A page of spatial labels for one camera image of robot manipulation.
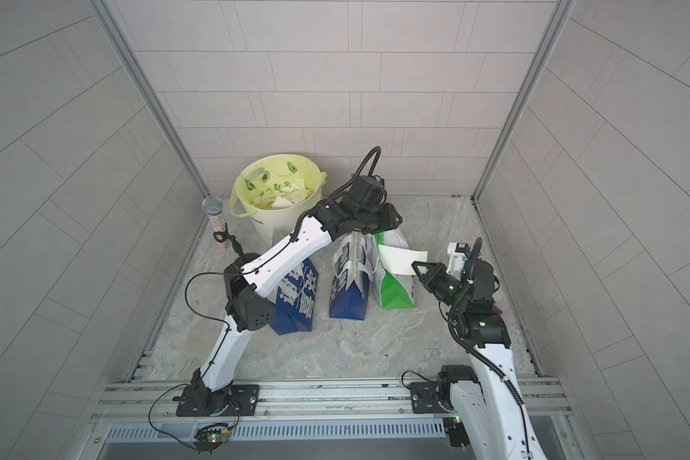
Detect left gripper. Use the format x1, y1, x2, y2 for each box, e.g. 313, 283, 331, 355
351, 201, 406, 234

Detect white receipt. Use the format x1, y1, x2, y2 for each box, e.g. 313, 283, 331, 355
378, 245, 429, 276

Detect green white paper bag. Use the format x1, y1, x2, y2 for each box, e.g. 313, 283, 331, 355
374, 229, 416, 310

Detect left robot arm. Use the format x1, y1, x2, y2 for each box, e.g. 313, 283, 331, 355
175, 199, 403, 417

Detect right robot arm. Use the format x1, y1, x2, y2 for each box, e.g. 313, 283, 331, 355
412, 259, 546, 459

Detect shredded paper in bin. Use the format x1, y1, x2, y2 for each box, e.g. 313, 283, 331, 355
245, 177, 314, 210

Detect cream trash bin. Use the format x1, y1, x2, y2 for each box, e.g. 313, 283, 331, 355
230, 153, 327, 247

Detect yellow-green bin liner bag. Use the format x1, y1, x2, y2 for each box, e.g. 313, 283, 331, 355
230, 153, 327, 218

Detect right circuit board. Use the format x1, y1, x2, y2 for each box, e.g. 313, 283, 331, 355
443, 417, 471, 450

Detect circuit board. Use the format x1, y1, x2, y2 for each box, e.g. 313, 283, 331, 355
193, 423, 231, 454
443, 417, 471, 450

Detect left circuit board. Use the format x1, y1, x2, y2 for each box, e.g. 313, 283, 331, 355
193, 423, 231, 454

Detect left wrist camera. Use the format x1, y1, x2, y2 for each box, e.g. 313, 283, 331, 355
343, 176, 387, 208

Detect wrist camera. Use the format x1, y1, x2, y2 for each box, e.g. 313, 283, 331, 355
343, 176, 387, 208
447, 243, 472, 278

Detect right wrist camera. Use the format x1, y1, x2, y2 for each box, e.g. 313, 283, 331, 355
447, 243, 472, 278

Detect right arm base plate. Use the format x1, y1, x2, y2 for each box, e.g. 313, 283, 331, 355
408, 381, 454, 414

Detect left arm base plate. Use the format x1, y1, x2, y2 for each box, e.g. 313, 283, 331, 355
172, 384, 261, 417

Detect aluminium rail frame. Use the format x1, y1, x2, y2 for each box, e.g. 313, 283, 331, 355
72, 371, 588, 459

